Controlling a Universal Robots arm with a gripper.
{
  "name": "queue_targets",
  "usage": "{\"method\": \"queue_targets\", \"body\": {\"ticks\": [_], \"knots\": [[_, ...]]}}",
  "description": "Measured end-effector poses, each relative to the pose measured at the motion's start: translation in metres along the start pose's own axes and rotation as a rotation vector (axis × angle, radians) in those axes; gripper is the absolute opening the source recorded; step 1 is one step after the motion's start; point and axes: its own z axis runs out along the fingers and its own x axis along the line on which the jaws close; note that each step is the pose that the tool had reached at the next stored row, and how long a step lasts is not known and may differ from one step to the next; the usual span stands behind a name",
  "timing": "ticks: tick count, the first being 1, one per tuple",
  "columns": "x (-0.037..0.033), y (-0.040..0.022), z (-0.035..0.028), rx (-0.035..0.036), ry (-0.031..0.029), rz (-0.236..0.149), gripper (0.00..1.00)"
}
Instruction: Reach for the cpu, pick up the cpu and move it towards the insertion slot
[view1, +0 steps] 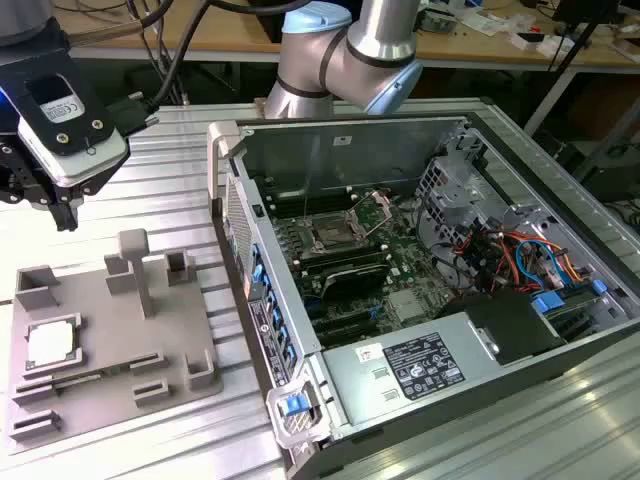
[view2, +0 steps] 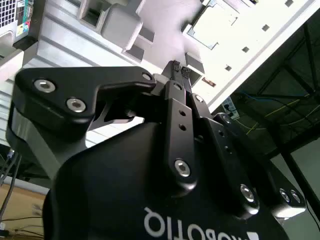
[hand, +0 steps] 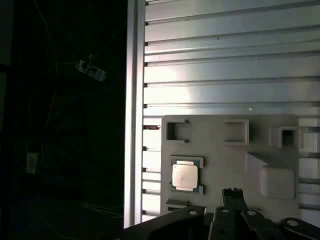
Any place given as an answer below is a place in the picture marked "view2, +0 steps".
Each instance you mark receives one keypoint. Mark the square CPU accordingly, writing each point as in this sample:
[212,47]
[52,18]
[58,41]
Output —
[212,25]

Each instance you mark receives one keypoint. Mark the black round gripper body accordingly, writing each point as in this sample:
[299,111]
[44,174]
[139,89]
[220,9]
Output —
[112,187]

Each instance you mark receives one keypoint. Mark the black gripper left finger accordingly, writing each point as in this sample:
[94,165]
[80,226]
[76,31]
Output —
[57,82]

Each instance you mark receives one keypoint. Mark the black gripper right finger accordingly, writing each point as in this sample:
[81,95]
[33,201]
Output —
[225,160]

